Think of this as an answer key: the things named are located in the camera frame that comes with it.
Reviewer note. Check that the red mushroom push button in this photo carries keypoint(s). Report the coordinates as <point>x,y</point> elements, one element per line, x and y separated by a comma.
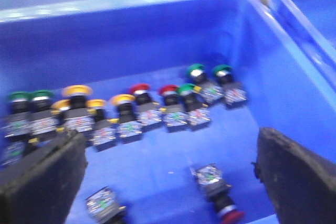
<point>216,190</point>

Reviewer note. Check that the green push button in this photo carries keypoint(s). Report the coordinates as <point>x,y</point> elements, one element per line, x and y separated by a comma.
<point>43,122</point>
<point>196,110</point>
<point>17,124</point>
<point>207,89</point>
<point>234,92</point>

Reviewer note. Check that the green push button far left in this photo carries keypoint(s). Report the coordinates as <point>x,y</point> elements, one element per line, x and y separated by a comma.
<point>17,124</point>

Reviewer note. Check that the push button at bottom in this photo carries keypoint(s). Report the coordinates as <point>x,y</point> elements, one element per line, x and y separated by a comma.
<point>104,207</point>

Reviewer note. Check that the left blue plastic bin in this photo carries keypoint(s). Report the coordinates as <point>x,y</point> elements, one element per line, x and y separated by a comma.
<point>110,45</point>

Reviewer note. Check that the yellow mushroom push button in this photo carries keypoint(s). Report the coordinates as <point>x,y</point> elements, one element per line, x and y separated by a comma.
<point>15,151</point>

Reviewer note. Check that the right blue plastic bin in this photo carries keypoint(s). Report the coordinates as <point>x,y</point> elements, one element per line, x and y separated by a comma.
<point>311,24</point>

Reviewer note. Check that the blue plastic bin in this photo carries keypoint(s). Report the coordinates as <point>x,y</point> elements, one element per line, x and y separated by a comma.
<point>110,45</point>
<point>311,24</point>

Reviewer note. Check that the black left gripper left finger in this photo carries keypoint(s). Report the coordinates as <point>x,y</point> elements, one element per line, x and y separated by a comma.
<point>41,187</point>

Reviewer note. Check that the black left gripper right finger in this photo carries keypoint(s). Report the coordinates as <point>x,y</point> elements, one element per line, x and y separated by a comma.
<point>299,182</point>

